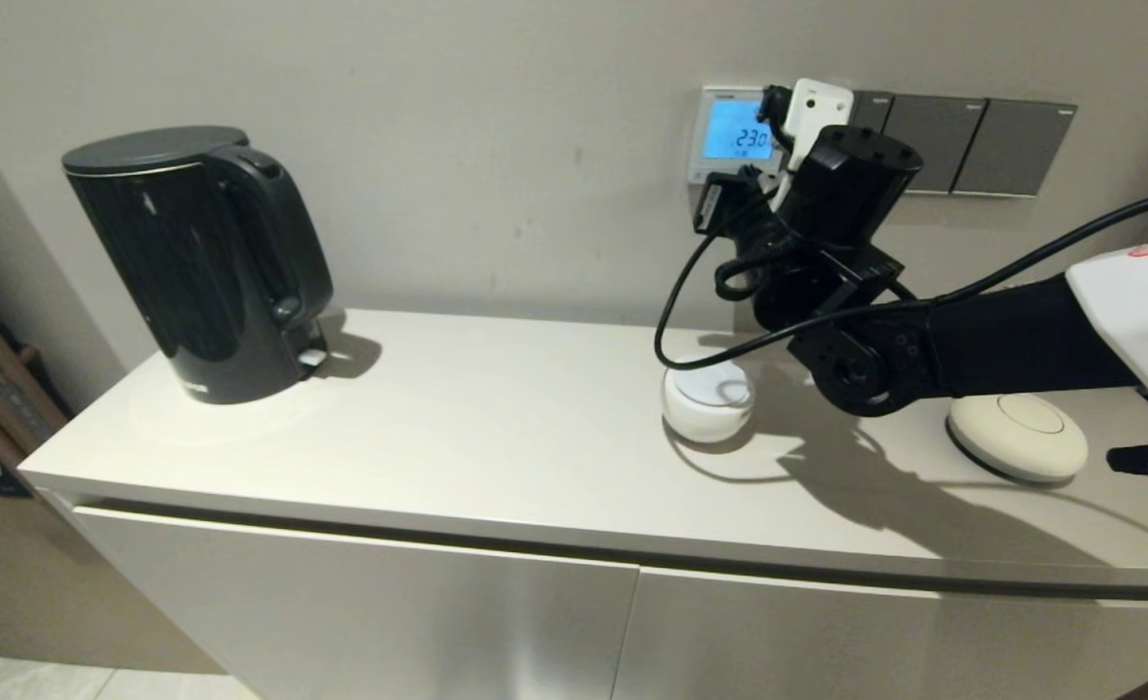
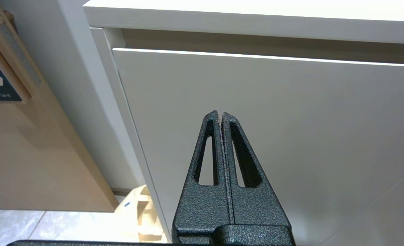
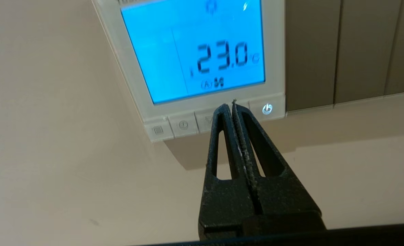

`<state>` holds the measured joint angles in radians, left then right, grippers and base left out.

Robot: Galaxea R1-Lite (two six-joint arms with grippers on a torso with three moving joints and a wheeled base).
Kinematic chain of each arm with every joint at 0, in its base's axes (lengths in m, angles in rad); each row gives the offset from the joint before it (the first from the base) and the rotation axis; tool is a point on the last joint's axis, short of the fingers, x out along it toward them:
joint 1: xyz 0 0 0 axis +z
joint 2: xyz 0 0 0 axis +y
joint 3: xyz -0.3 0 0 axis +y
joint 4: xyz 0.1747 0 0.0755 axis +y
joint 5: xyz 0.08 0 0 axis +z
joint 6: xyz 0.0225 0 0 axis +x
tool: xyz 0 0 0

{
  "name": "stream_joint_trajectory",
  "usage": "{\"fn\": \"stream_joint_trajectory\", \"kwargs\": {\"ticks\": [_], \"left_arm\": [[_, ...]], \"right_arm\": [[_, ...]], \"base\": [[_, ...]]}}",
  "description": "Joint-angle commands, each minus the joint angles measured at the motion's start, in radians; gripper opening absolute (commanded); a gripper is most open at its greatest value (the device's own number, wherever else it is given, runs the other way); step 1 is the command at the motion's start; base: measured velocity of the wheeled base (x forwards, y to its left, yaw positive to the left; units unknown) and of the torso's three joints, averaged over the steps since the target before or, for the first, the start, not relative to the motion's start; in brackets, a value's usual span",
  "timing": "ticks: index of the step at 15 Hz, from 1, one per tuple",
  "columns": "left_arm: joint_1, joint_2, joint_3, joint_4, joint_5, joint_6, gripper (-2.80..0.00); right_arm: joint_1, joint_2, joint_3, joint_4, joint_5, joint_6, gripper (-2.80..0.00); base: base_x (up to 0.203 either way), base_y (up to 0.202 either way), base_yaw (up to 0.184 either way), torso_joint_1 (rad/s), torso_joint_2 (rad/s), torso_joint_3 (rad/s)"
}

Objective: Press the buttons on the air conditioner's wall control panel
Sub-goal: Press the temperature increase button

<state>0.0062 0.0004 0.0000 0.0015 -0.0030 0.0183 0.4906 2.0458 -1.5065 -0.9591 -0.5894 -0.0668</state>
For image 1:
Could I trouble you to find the white wall thermostat panel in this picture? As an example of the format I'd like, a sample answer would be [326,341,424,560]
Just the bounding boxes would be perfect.
[687,86,793,186]

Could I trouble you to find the black wrist connector box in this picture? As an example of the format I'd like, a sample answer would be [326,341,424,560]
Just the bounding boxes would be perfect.
[695,172,751,236]

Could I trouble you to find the small white round speaker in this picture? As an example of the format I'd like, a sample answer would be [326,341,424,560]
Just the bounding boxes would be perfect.
[661,362,757,445]

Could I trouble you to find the cream flat round device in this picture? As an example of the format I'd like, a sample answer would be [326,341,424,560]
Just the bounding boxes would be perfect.
[946,392,1090,485]

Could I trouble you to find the white sideboard cabinet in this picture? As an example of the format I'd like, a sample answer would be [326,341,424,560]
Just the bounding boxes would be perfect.
[17,309,1148,700]

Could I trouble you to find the black electric kettle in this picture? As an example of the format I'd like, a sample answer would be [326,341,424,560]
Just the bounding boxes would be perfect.
[60,124,334,406]

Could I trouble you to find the metal door lock plate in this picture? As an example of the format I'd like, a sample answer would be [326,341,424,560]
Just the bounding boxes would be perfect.
[0,345,59,438]

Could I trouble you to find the black coiled cable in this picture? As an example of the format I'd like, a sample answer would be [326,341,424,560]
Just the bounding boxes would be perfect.
[714,248,798,300]

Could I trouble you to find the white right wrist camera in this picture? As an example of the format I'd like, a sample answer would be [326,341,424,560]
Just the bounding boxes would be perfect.
[778,78,854,210]

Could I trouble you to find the grey single wall switch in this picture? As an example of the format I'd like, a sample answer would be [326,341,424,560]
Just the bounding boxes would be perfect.
[953,100,1079,198]
[870,94,988,194]

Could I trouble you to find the long black cable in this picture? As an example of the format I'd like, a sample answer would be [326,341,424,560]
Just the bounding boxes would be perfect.
[653,185,1148,370]

